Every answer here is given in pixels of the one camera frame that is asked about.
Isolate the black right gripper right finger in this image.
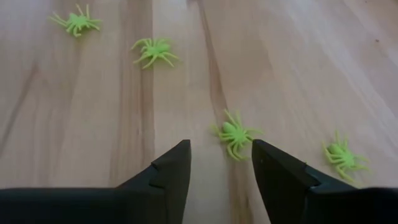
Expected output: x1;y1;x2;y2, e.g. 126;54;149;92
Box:
251;139;398;224

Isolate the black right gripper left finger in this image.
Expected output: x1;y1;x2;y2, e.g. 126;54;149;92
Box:
0;139;192;224

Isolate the green plastic spider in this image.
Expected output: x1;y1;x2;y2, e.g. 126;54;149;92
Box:
322;130;371;184
130;37;181;70
48;2;103;39
211;108;264;162

